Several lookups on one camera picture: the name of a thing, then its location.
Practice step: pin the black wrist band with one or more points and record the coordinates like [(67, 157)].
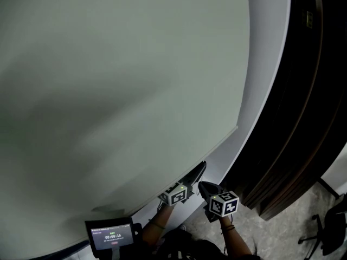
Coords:
[(227, 228)]

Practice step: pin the person's left forearm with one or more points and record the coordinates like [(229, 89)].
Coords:
[(158, 221)]

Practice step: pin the phone with timer screen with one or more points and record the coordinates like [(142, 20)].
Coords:
[(112, 237)]

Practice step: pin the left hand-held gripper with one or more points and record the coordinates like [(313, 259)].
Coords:
[(174, 195)]

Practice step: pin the person's right forearm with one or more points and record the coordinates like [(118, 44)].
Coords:
[(234, 237)]

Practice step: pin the dark board with pale edge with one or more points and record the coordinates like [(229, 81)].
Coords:
[(284, 91)]

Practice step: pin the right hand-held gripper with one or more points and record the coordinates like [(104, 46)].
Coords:
[(223, 203)]

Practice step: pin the person's left shoe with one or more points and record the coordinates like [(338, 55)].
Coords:
[(183, 227)]

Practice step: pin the grey roller blind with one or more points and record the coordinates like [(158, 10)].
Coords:
[(108, 91)]

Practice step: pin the stack of dark wooden boards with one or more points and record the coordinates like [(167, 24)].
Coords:
[(330, 118)]

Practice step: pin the green wrist band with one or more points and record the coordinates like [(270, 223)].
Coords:
[(157, 225)]

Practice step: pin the white window sill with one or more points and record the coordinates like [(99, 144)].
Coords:
[(187, 213)]

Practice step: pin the black skirting board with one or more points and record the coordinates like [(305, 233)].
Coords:
[(328, 187)]

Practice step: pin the person's black printed shirt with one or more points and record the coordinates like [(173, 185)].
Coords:
[(200, 248)]

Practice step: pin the black office chair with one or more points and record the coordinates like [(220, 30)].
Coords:
[(333, 226)]

